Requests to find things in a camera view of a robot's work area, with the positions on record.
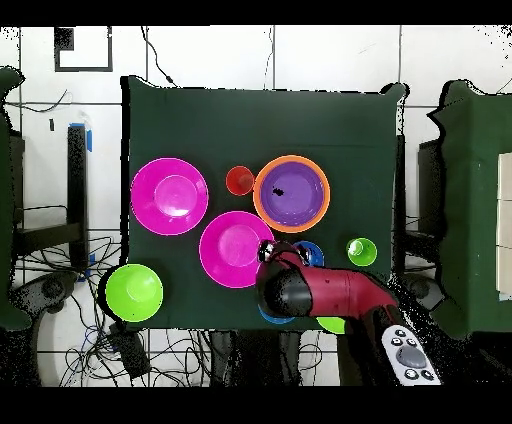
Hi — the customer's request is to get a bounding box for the pink plastic bowl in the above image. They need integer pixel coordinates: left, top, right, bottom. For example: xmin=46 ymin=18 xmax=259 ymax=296
xmin=130 ymin=157 xmax=210 ymax=237
xmin=198 ymin=210 xmax=277 ymax=289

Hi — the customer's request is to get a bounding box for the purple plastic bowl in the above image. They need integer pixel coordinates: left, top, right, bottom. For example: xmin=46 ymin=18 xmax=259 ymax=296
xmin=259 ymin=161 xmax=326 ymax=227

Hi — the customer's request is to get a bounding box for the orange plastic bowl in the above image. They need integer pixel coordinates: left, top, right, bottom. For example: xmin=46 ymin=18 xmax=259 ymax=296
xmin=252 ymin=154 xmax=332 ymax=234

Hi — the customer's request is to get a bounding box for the green plastic bowl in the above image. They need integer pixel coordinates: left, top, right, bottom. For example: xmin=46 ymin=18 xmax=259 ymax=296
xmin=315 ymin=316 xmax=347 ymax=335
xmin=105 ymin=262 xmax=164 ymax=323

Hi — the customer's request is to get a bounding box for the dark blue plastic bowl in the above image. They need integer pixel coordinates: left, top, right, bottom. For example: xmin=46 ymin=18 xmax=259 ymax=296
xmin=291 ymin=240 xmax=325 ymax=268

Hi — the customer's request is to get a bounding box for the light blue plastic bowl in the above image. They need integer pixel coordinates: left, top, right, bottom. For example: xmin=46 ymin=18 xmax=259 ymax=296
xmin=257 ymin=304 xmax=297 ymax=325

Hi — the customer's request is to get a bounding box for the green plastic cup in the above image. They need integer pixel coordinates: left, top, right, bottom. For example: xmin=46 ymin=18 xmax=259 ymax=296
xmin=346 ymin=237 xmax=378 ymax=268

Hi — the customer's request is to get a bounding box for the red plastic cup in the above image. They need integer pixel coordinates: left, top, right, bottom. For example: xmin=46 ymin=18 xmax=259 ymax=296
xmin=225 ymin=165 xmax=256 ymax=197

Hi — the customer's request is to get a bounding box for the dark green tablecloth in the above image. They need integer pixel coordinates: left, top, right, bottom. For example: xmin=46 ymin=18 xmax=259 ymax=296
xmin=120 ymin=75 xmax=410 ymax=335

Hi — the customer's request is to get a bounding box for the black power adapter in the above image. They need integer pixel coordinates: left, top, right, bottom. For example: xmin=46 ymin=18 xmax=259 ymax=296
xmin=108 ymin=322 xmax=152 ymax=380

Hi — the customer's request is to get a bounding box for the green clothed side table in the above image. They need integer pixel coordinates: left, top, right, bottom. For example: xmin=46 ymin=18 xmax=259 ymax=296
xmin=426 ymin=79 xmax=512 ymax=341
xmin=0 ymin=65 xmax=32 ymax=331

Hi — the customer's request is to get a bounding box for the black metal stand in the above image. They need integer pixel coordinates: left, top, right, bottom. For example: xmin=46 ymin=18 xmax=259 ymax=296
xmin=13 ymin=122 xmax=94 ymax=271

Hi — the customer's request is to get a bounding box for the white box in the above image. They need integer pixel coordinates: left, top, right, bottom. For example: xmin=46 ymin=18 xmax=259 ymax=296
xmin=496 ymin=150 xmax=512 ymax=301

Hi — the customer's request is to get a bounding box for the thin black floor cable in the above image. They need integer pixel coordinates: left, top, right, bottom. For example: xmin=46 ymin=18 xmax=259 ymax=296
xmin=139 ymin=26 xmax=178 ymax=87

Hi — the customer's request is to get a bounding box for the black square frame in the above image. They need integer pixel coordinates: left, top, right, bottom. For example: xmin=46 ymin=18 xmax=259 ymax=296
xmin=53 ymin=26 xmax=114 ymax=73

